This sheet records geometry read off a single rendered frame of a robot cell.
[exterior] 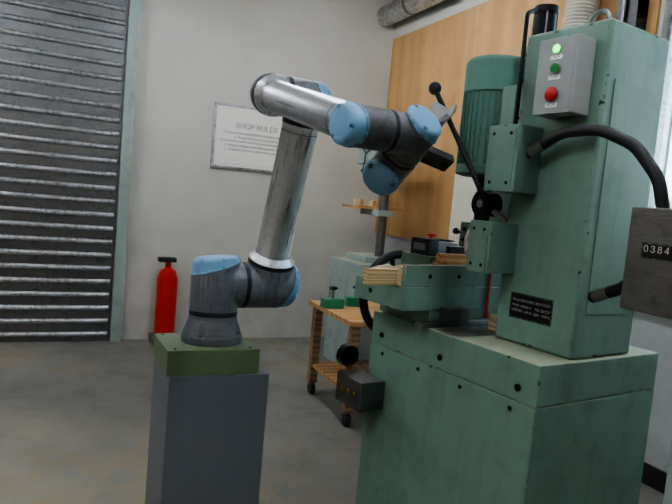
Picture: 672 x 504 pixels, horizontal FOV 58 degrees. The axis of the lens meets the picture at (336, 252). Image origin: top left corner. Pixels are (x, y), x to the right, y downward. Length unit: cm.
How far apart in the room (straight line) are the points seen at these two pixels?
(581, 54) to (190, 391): 134
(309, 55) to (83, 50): 157
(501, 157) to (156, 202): 329
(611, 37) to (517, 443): 86
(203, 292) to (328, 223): 297
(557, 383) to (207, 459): 106
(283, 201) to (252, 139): 270
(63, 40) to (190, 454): 310
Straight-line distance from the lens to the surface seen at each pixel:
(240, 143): 453
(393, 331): 166
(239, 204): 455
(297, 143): 184
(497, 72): 168
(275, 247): 192
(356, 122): 125
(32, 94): 437
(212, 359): 187
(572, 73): 139
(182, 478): 197
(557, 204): 143
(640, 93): 152
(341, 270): 409
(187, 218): 447
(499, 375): 140
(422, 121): 133
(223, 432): 194
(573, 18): 331
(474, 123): 167
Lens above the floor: 110
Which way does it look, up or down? 5 degrees down
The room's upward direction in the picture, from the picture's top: 5 degrees clockwise
